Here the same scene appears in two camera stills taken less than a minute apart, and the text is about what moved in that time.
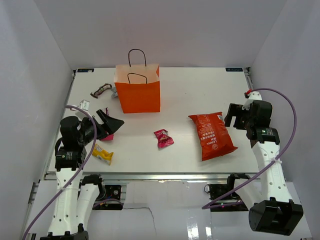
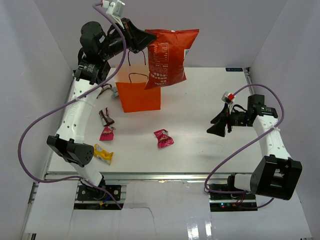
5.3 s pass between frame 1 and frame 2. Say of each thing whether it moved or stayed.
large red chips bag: moved
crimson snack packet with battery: stayed
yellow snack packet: stayed
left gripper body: moved
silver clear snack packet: stayed
